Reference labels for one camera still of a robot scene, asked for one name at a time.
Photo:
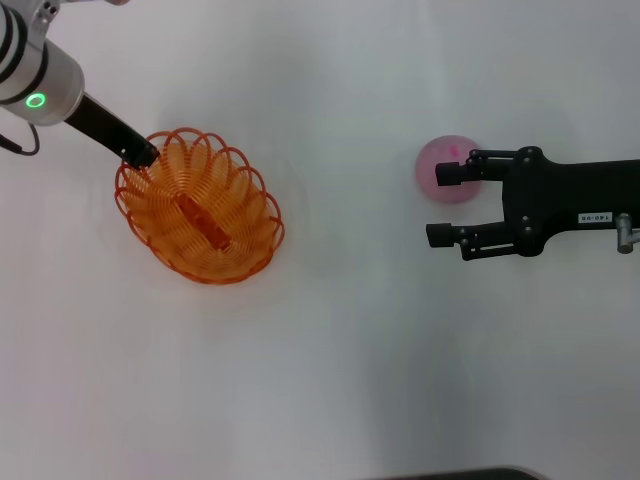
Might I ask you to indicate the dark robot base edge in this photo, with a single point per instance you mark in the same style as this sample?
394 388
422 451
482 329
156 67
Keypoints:
460 475

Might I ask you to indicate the orange plastic woven basket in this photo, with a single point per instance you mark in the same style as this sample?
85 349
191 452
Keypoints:
210 215

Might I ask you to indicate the silver angled gripper plug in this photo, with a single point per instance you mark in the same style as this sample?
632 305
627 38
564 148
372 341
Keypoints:
625 235

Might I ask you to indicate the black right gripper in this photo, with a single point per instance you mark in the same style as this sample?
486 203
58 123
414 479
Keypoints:
550 200

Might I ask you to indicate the pink peach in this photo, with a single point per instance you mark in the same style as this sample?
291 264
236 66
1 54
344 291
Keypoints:
425 170

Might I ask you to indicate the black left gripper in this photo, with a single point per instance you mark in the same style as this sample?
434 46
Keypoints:
105 127

